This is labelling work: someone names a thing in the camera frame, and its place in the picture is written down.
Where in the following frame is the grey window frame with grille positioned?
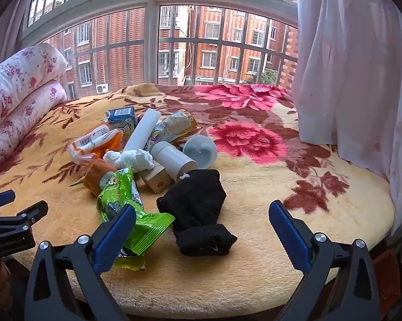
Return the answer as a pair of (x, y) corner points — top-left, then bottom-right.
(20, 0), (300, 99)

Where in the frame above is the grey sheer curtain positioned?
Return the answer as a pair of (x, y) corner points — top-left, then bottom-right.
(0, 0), (41, 71)

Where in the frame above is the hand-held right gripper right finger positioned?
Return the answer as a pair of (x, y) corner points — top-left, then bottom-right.
(269, 200), (382, 321)

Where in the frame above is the small cardboard box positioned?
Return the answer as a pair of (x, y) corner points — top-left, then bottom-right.
(139, 162), (175, 194)

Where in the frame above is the orange and white wrapper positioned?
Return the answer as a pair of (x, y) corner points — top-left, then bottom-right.
(69, 124), (124, 164)

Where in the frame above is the white sheer curtain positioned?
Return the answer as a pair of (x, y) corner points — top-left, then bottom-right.
(291, 0), (402, 238)

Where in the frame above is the white cylindrical bottle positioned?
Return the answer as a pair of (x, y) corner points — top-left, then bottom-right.
(151, 141), (198, 181)

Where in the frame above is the red plastic bag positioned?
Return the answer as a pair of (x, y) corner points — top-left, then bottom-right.
(371, 247), (402, 308)

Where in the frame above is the red brick building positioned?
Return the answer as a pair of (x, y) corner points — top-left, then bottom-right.
(47, 0), (298, 99)

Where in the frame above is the white tissue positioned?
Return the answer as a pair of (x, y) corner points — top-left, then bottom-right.
(103, 148), (155, 171)

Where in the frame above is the grey plastic cup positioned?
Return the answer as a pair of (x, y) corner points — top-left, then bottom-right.
(182, 136), (218, 169)

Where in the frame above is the white plastic tube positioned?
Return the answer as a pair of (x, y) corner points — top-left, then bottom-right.
(122, 109), (161, 152)

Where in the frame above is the folded pink floral quilt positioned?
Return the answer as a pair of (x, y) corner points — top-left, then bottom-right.
(0, 43), (68, 181)

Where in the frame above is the green snack wrapper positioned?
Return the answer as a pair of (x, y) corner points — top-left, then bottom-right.
(97, 167), (176, 270)

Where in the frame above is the yellow floral plush blanket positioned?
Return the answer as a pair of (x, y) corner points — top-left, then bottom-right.
(0, 83), (397, 318)

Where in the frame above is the blue drink carton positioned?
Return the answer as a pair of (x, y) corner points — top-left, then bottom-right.
(106, 106), (137, 137)

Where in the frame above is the black sock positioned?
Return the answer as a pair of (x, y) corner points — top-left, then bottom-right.
(156, 169), (238, 257)

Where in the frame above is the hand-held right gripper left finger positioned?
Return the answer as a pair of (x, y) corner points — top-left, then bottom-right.
(24, 204), (137, 321)

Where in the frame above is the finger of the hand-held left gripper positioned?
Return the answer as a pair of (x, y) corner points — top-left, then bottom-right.
(0, 201), (49, 262)
(0, 190), (16, 215)

